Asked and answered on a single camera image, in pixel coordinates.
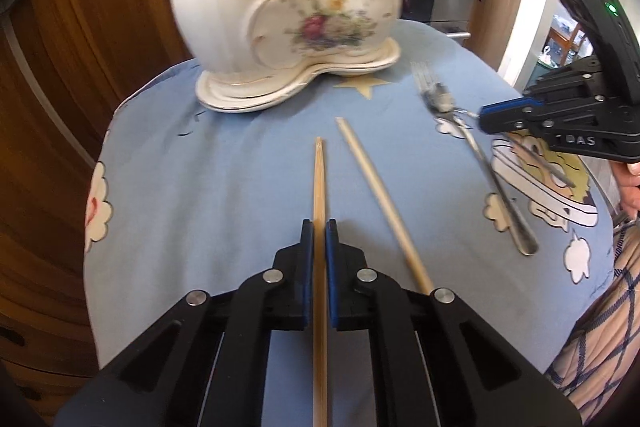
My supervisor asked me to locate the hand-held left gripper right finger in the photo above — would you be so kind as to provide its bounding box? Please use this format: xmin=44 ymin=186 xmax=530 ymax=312
xmin=325 ymin=218 xmax=547 ymax=427

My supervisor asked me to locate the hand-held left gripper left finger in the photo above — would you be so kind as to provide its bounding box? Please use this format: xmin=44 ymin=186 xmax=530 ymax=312
xmin=97 ymin=218 xmax=316 ymax=427

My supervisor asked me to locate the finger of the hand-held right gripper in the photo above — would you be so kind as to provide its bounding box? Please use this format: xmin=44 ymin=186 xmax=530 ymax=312
xmin=479 ymin=98 xmax=546 ymax=118
xmin=479 ymin=115 xmax=552 ymax=138

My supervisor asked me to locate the metal fork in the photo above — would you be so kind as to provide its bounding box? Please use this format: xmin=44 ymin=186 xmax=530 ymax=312
xmin=410 ymin=61 xmax=540 ymax=256
xmin=450 ymin=107 xmax=576 ymax=188

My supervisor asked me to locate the wooden chopstick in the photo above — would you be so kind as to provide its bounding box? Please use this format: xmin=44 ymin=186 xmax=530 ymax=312
xmin=335 ymin=117 xmax=435 ymax=295
xmin=311 ymin=137 xmax=330 ymax=427

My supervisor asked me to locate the person's right hand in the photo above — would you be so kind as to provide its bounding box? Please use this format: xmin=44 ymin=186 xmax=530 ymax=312
xmin=616 ymin=159 xmax=640 ymax=222

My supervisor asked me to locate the narrow wooden cabinet door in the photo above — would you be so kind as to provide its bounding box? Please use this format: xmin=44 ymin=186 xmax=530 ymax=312
xmin=467 ymin=0 xmax=531 ymax=74

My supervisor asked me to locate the blue cartoon printed cloth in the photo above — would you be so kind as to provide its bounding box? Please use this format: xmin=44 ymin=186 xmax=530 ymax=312
xmin=82 ymin=19 xmax=618 ymax=427

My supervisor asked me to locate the white ceramic holder tray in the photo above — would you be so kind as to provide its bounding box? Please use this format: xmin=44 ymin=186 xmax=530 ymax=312
xmin=195 ymin=38 xmax=403 ymax=114

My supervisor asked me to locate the wide wooden cabinet door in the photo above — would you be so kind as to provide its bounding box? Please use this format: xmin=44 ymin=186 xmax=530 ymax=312
xmin=0 ymin=22 xmax=103 ymax=408

